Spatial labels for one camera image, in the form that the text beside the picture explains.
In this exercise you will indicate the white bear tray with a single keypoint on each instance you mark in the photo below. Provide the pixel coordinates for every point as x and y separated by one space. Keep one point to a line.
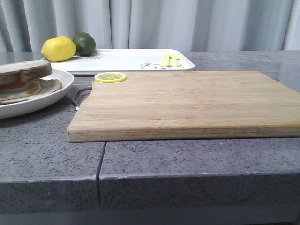
122 60

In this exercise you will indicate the white round plate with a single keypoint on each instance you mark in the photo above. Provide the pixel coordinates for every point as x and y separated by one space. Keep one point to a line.
21 108

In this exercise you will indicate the fried egg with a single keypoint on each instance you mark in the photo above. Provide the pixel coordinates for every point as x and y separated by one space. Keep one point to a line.
28 89

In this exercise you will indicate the lemon slice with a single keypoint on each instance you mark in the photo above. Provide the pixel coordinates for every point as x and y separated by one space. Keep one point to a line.
110 77

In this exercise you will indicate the bread slice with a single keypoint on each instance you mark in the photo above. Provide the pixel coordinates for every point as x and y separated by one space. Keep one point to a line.
24 71
46 87

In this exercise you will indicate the grey curtain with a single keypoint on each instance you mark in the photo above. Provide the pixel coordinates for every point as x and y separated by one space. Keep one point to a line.
185 25

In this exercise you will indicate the wooden cutting board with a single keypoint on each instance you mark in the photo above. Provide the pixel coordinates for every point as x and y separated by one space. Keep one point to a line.
187 105

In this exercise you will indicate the yellow plastic fork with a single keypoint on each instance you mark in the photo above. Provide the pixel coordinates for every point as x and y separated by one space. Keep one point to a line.
165 62

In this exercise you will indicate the yellow lemon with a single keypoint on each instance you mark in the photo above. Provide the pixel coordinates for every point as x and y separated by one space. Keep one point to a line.
58 49

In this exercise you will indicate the yellow plastic knife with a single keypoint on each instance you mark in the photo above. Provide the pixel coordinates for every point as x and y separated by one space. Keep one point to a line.
173 60

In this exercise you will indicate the green lime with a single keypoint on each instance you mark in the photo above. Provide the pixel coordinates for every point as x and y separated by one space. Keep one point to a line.
85 44

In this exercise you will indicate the metal cutting board handle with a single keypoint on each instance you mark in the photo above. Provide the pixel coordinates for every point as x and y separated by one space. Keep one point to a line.
75 100

